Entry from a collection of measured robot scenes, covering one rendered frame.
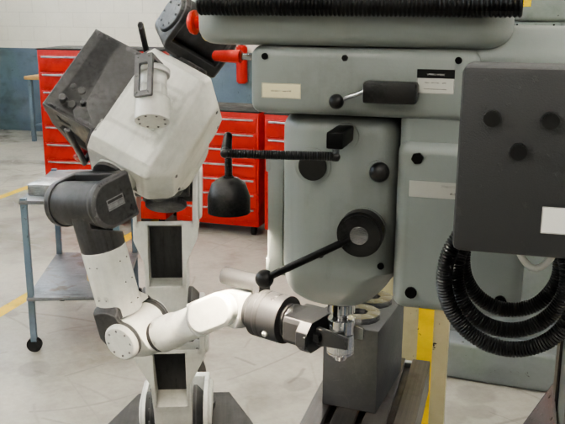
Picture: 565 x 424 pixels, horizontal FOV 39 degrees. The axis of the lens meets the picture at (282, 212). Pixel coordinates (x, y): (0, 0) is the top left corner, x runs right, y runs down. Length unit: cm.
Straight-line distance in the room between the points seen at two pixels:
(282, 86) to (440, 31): 24
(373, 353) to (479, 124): 86
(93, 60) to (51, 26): 1036
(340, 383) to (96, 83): 80
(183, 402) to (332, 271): 105
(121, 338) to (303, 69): 71
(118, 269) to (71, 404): 234
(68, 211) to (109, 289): 17
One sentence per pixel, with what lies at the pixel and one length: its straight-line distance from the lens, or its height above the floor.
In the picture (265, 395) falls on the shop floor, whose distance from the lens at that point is 388.
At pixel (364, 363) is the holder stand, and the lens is 169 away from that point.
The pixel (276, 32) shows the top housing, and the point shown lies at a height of 175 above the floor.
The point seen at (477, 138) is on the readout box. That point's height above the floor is 165.
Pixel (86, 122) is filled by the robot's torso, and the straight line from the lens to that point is 164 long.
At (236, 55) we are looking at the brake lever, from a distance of 143.
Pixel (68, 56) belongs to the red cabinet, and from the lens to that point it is 672.
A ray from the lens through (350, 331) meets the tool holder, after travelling 138.
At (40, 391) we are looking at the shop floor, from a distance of 407.
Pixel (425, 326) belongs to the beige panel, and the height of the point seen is 57.
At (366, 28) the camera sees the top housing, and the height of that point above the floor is 176.
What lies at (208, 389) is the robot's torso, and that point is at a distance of 233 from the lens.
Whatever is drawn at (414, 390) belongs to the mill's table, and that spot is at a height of 96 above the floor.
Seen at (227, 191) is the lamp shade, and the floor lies 149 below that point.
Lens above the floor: 178
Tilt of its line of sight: 14 degrees down
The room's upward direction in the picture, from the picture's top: straight up
